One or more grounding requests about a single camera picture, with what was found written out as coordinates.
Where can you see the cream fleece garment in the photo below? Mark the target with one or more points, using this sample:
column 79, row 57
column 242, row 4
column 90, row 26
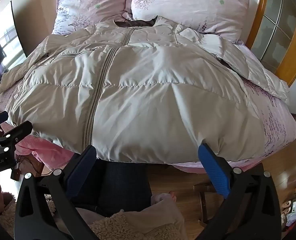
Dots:
column 118, row 225

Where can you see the wooden stool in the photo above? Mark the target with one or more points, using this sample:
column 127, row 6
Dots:
column 205, row 205

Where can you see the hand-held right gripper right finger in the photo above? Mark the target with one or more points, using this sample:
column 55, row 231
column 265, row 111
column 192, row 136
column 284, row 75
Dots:
column 213, row 170

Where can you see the pink floral bed sheet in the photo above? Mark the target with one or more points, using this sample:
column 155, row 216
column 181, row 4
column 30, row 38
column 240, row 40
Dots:
column 270, row 120

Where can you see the wooden headboard with glass panels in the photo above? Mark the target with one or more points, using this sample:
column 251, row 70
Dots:
column 259, row 12

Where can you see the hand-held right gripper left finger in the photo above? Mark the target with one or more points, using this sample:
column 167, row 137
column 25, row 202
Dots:
column 81, row 170

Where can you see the beige puffer jacket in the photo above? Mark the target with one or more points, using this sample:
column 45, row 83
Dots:
column 150, row 92

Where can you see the pink floral pillow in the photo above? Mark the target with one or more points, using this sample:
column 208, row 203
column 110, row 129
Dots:
column 188, row 5
column 88, row 2

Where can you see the pink bed skirt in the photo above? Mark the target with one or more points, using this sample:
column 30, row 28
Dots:
column 45, row 150

